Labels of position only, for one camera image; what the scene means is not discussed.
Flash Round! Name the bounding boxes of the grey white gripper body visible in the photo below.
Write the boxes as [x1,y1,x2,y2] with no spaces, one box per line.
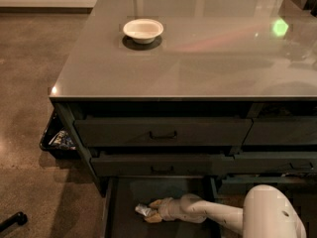
[158,197,180,221]

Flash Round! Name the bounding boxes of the silver blue redbull can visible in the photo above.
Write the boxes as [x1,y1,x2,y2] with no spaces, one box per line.
[135,203,157,217]

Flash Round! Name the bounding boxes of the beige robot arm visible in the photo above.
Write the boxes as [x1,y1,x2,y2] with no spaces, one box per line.
[145,184,307,238]

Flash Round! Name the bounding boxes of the open dark bottom drawer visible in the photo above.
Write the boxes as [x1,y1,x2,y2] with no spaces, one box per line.
[100,177,221,238]

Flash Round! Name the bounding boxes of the dark middle right drawer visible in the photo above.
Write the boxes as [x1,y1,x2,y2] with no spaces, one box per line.
[233,152,317,174]

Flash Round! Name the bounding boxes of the dark top left drawer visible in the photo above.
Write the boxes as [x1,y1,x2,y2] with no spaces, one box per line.
[74,117,252,147]

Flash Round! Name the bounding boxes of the dark bottom right drawer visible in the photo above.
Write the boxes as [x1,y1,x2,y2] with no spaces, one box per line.
[216,174,317,197]

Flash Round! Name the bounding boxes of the dark top right drawer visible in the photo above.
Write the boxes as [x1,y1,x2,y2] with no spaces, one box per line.
[244,117,317,146]

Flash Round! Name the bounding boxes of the crumpled wrappers in bin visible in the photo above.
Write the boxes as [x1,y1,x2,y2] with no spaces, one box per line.
[49,130,75,150]

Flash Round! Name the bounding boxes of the black floor bin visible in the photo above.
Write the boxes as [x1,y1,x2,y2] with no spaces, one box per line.
[40,111,79,160]

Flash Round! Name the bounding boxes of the black cylindrical floor object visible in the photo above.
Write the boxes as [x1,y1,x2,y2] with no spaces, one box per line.
[0,211,28,232]

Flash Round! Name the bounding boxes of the white paper bowl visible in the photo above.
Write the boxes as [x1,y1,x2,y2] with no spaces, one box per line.
[123,19,163,44]

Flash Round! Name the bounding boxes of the dark cabinet frame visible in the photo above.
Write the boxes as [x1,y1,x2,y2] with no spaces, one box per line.
[53,96,317,192]

